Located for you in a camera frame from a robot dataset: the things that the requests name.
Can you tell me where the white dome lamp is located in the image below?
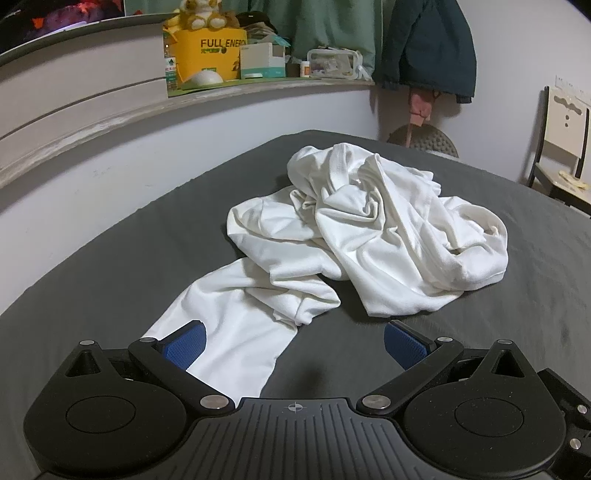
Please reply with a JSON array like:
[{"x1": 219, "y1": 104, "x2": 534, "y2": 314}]
[{"x1": 182, "y1": 69, "x2": 223, "y2": 88}]

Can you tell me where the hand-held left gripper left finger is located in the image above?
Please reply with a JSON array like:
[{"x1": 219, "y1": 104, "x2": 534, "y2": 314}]
[{"x1": 65, "y1": 319, "x2": 236, "y2": 415}]

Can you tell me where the white long-sleeve shirt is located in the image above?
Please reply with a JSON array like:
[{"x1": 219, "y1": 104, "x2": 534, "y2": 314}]
[{"x1": 141, "y1": 143, "x2": 509, "y2": 400}]

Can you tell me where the yellow cloth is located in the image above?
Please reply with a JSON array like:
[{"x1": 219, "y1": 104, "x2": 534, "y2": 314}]
[{"x1": 558, "y1": 170, "x2": 591, "y2": 192}]

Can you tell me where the white panelled cabinet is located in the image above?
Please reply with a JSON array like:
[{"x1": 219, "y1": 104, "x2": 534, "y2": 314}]
[{"x1": 0, "y1": 13, "x2": 169, "y2": 144}]

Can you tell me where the grey window ledge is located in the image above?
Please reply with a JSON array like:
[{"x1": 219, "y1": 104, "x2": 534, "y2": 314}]
[{"x1": 0, "y1": 76, "x2": 376, "y2": 188}]

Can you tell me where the white and teal box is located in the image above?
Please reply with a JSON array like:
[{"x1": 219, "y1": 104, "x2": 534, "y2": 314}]
[{"x1": 239, "y1": 42, "x2": 287, "y2": 80}]

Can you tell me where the dark teal jacket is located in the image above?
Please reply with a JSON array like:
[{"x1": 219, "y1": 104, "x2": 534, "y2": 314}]
[{"x1": 373, "y1": 0, "x2": 477, "y2": 104}]

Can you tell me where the yellow cardboard box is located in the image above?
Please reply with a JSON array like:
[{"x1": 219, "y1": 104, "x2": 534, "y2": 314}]
[{"x1": 163, "y1": 25, "x2": 241, "y2": 90}]

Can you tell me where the plastic bottle green label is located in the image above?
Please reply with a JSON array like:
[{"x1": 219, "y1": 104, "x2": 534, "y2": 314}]
[{"x1": 164, "y1": 41, "x2": 178, "y2": 90}]

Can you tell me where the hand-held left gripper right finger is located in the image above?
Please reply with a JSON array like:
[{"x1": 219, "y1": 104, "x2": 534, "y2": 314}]
[{"x1": 355, "y1": 319, "x2": 527, "y2": 416}]

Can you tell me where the black cap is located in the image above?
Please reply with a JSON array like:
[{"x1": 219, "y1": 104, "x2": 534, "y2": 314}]
[{"x1": 239, "y1": 12, "x2": 278, "y2": 29}]

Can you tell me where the green curtain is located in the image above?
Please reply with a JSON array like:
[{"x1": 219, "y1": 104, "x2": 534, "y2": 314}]
[{"x1": 124, "y1": 0, "x2": 384, "y2": 65}]

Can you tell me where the pink hanging cloth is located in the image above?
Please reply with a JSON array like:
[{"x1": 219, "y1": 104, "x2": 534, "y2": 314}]
[{"x1": 409, "y1": 89, "x2": 435, "y2": 127}]

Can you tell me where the clear plastic pouch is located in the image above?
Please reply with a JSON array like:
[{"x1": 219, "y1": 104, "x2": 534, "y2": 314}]
[{"x1": 307, "y1": 47, "x2": 365, "y2": 80}]

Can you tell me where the white wall socket strip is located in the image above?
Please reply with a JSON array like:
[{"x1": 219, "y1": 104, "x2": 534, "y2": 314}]
[{"x1": 556, "y1": 73, "x2": 591, "y2": 109}]

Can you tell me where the beige wooden chair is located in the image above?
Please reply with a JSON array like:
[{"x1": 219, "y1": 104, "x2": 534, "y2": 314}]
[{"x1": 526, "y1": 85, "x2": 591, "y2": 217}]

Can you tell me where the brown plush toy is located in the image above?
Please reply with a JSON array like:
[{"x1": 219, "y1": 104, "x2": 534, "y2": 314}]
[{"x1": 178, "y1": 0, "x2": 227, "y2": 31}]

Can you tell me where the grey round knobbed cushion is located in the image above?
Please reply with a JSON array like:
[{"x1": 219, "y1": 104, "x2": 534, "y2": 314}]
[{"x1": 387, "y1": 124, "x2": 459, "y2": 158}]

